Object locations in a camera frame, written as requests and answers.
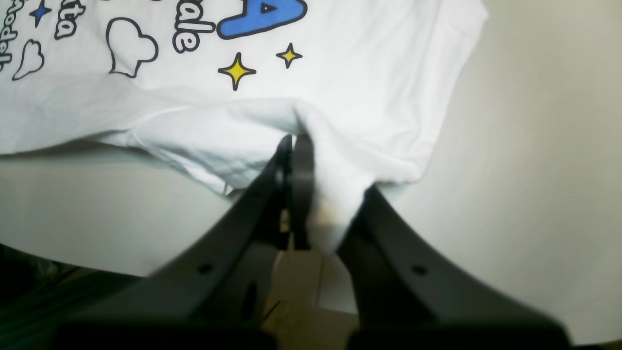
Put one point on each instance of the white printed T-shirt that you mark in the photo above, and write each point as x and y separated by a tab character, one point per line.
212	86

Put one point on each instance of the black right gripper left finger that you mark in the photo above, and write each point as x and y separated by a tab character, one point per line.
212	296

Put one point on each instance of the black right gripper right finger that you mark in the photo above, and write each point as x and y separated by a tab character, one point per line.
410	297

